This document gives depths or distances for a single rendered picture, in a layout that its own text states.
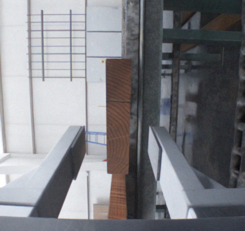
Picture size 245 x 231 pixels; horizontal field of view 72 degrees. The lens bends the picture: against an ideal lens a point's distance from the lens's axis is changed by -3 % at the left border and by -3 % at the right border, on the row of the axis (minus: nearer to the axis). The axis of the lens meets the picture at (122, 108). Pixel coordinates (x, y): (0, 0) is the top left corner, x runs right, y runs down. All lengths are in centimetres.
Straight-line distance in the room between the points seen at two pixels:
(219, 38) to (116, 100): 92
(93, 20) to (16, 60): 326
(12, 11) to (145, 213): 793
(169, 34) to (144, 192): 76
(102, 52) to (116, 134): 584
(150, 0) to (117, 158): 32
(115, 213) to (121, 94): 17
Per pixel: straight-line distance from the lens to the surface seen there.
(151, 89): 37
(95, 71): 596
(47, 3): 764
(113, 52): 600
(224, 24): 173
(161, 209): 283
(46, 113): 713
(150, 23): 39
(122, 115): 20
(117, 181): 34
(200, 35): 102
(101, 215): 808
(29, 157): 767
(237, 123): 55
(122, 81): 19
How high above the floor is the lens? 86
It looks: 1 degrees down
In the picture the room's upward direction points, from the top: 89 degrees counter-clockwise
